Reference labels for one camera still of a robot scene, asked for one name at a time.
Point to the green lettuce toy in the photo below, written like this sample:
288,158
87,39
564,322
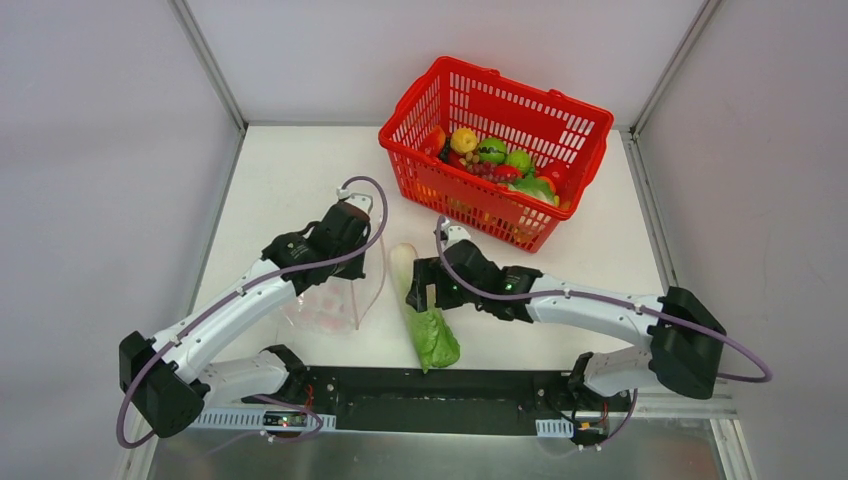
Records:
540,188

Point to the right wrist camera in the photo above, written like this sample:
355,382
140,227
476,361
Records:
449,234

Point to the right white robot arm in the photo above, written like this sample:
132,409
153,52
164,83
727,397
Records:
673,339

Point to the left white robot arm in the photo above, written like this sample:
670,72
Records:
218,338

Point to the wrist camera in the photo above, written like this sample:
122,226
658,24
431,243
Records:
359,206
449,234

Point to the aluminium frame rail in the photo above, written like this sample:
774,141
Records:
475,402

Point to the clear zip top bag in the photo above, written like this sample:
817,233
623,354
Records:
339,306

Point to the red plastic shopping basket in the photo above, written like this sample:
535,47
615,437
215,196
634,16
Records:
555,129

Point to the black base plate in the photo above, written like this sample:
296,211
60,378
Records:
447,401

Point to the napa cabbage toy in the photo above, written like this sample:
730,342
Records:
432,338

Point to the red pepper toy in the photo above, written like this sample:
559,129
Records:
506,174

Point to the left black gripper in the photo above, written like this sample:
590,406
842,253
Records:
347,266

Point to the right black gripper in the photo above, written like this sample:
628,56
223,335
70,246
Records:
428,285

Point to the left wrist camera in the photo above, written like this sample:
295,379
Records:
359,206

